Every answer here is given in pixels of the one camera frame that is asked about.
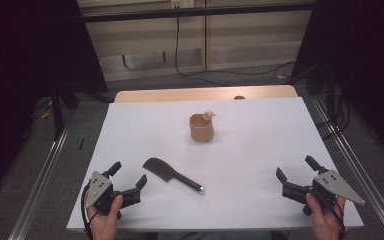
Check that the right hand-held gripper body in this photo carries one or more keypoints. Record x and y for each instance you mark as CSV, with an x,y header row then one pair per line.
x,y
333,185

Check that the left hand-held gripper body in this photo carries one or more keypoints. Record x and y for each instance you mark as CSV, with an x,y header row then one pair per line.
x,y
101,191

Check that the black kitchen cleaver knife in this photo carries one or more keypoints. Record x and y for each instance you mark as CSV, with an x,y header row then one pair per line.
x,y
161,168

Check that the person's left hand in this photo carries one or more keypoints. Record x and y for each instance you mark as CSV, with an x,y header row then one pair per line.
x,y
105,225

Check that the person's right hand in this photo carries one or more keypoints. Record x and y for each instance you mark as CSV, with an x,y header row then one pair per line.
x,y
326,223

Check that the white table board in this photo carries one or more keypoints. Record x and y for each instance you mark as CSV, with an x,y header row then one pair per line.
x,y
246,186

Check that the small black pen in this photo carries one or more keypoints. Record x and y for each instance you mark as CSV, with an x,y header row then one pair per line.
x,y
81,144

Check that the black metal stand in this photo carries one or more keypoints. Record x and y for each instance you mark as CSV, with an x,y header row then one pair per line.
x,y
57,110
330,93

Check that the tan cup with rim figure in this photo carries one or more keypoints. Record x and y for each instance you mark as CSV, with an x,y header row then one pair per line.
x,y
201,131

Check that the dark round table grommet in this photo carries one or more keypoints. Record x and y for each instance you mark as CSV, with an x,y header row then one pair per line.
x,y
239,97

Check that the yellow floor tape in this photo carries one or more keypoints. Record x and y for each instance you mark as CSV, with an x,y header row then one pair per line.
x,y
282,76

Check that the light wooden table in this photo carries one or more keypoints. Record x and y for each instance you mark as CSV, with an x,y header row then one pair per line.
x,y
180,94

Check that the dark curtain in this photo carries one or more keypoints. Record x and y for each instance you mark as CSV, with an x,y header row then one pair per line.
x,y
20,83
373,66

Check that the black horizontal bar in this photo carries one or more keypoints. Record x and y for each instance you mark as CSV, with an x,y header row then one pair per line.
x,y
196,12

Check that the aluminium floor rail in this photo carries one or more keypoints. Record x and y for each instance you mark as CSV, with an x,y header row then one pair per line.
x,y
356,160
41,180

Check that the white wall outlet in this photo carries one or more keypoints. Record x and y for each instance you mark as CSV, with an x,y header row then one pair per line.
x,y
182,3

